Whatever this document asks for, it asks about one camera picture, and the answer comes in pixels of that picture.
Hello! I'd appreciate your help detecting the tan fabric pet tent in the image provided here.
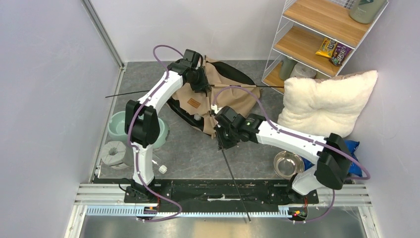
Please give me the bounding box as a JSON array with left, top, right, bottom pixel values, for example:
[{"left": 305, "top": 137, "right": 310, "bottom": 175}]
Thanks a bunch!
[{"left": 167, "top": 57, "right": 261, "bottom": 138}]

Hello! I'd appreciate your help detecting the long black tent pole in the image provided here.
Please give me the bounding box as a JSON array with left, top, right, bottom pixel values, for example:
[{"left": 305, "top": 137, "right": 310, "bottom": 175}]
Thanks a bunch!
[{"left": 208, "top": 92, "right": 253, "bottom": 223}]

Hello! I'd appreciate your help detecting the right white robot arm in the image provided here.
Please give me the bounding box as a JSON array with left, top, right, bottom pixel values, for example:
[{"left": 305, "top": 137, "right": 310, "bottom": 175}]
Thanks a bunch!
[{"left": 210, "top": 105, "right": 352, "bottom": 203}]

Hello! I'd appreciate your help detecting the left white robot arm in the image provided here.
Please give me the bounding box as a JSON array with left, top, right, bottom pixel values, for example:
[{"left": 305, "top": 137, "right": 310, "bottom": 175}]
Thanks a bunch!
[{"left": 125, "top": 50, "right": 210, "bottom": 203}]

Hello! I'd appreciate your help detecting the mint green pet bowl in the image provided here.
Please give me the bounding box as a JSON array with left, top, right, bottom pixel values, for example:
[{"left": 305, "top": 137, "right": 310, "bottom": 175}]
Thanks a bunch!
[{"left": 107, "top": 111, "right": 170, "bottom": 149}]

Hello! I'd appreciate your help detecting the stainless steel bowl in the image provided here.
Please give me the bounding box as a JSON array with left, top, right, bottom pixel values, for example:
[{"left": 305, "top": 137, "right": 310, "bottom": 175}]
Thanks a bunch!
[{"left": 273, "top": 151, "right": 305, "bottom": 180}]

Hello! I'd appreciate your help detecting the clear plastic bottle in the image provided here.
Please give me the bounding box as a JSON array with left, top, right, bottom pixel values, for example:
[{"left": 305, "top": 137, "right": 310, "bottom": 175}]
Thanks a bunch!
[{"left": 133, "top": 153, "right": 167, "bottom": 177}]

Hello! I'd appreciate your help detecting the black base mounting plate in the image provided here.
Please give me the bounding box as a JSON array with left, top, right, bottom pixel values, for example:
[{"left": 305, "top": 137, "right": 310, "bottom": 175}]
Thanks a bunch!
[{"left": 124, "top": 178, "right": 319, "bottom": 213}]

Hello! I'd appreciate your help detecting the green cylinder bottle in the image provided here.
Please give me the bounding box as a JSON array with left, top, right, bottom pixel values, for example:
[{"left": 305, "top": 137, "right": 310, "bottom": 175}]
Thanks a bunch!
[{"left": 279, "top": 57, "right": 297, "bottom": 81}]

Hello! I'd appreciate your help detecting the white toilet paper roll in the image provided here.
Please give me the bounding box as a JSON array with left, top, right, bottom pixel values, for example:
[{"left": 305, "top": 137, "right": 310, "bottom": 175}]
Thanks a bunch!
[{"left": 290, "top": 62, "right": 317, "bottom": 78}]

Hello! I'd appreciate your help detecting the white fluffy pillow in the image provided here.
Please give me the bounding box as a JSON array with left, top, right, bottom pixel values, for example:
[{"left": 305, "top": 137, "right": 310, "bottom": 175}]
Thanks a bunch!
[{"left": 277, "top": 70, "right": 378, "bottom": 137}]

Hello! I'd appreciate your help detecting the yellow M&M's bag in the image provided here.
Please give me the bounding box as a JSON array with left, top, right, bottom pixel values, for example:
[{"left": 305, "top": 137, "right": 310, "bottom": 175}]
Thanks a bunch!
[{"left": 315, "top": 37, "right": 338, "bottom": 59}]

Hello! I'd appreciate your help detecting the blue Doritos chip bag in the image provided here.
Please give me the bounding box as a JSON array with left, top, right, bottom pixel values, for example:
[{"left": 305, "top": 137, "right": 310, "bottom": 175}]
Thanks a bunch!
[{"left": 302, "top": 140, "right": 363, "bottom": 178}]

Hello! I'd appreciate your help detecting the grey-green jar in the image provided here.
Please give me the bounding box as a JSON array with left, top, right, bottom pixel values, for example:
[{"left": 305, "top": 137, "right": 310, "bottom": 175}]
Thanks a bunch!
[{"left": 349, "top": 0, "right": 386, "bottom": 24}]

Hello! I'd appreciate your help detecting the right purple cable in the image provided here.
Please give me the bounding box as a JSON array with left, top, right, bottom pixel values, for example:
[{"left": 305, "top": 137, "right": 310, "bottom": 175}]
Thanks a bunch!
[{"left": 211, "top": 85, "right": 371, "bottom": 225}]

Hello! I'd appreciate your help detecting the purple cable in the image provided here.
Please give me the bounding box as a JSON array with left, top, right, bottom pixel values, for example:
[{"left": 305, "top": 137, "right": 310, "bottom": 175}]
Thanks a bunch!
[
  {"left": 211, "top": 85, "right": 371, "bottom": 225},
  {"left": 126, "top": 45, "right": 184, "bottom": 223}
]

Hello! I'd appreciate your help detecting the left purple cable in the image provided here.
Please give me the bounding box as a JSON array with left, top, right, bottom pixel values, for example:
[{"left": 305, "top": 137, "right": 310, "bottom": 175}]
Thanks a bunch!
[{"left": 126, "top": 45, "right": 184, "bottom": 223}]

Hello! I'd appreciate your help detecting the white wire wooden shelf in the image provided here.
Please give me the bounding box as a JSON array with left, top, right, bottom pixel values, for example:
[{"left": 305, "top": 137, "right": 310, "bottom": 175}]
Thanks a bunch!
[{"left": 262, "top": 0, "right": 389, "bottom": 93}]

